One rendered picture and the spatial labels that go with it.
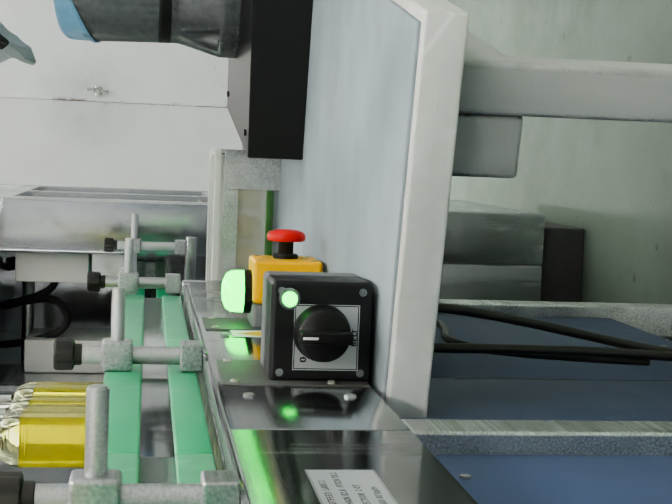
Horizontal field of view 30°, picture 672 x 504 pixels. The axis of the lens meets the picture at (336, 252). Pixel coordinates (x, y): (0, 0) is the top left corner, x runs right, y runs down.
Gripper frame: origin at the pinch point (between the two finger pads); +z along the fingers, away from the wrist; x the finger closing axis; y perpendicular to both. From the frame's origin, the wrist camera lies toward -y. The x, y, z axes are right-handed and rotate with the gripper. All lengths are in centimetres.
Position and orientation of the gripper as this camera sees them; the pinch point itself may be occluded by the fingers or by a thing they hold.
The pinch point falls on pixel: (19, 12)
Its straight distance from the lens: 167.2
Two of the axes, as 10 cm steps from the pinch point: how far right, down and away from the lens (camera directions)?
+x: 4.2, 8.6, -3.0
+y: -7.9, 5.1, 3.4
